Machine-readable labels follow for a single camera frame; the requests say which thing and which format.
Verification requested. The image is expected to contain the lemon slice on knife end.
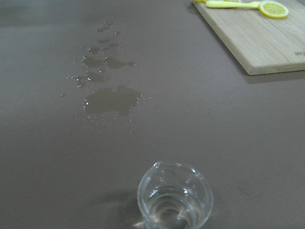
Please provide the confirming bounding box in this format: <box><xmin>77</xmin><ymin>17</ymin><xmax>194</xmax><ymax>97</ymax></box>
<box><xmin>258</xmin><ymin>0</ymin><xmax>289</xmax><ymax>19</ymax></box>

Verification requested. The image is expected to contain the clear glass cup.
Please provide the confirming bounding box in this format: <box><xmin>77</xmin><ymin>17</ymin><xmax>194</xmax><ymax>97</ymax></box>
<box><xmin>137</xmin><ymin>161</ymin><xmax>214</xmax><ymax>229</ymax></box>

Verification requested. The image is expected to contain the yellow plastic knife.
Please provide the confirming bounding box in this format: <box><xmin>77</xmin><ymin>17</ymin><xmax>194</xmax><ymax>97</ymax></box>
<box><xmin>206</xmin><ymin>0</ymin><xmax>260</xmax><ymax>9</ymax></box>

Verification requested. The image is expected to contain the bamboo cutting board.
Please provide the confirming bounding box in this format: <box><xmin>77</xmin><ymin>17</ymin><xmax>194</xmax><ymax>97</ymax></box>
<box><xmin>193</xmin><ymin>0</ymin><xmax>305</xmax><ymax>75</ymax></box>

